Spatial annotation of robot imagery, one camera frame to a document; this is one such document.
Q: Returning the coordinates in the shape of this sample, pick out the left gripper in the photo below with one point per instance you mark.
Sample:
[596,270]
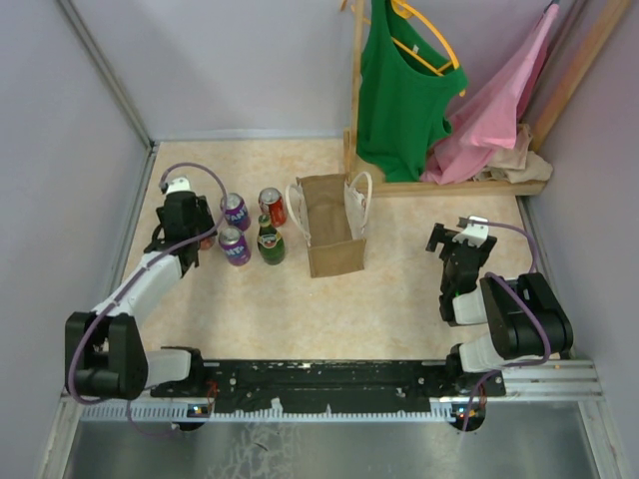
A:
[204,216]

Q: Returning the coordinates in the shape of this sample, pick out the pink garment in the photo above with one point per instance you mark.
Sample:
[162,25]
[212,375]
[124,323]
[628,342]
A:
[489,120]

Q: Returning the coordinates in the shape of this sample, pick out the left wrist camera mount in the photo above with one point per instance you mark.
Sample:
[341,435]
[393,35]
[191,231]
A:
[176,185]

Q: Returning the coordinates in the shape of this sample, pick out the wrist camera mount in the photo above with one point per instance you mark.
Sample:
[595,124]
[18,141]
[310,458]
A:
[176,185]
[473,230]

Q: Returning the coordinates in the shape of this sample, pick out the green glass bottle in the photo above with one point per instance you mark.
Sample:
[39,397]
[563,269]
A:
[271,244]

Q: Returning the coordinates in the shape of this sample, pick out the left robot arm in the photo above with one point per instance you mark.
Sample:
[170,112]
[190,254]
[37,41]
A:
[104,354]

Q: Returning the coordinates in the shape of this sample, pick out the red cola can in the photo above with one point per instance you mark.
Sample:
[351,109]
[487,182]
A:
[207,243]
[271,202]

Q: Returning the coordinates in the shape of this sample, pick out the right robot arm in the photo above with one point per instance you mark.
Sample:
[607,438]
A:
[526,323]

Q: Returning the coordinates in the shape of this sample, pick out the yellow clothes hanger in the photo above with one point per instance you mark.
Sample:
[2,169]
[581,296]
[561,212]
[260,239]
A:
[429,40]

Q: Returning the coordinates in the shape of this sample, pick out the aluminium frame rail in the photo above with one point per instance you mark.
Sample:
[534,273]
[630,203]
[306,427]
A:
[554,381]

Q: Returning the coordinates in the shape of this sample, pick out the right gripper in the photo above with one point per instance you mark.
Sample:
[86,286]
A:
[440,235]

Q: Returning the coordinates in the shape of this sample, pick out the green tank top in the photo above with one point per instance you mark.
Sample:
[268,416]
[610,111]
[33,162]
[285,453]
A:
[402,103]

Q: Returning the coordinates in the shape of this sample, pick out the brown canvas bag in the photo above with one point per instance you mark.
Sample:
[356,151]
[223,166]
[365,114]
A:
[331,213]

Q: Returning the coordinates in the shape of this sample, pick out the beige crumpled cloth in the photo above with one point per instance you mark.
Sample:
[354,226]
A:
[517,165]

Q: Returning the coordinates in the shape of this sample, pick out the purple Fanta can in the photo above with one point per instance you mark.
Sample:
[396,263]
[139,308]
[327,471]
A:
[236,211]
[234,245]

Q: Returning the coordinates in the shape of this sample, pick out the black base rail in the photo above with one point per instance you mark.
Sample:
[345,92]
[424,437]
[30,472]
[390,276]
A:
[318,386]

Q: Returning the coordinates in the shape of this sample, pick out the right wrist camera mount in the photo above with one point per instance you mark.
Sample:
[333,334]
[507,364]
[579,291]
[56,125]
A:
[473,230]

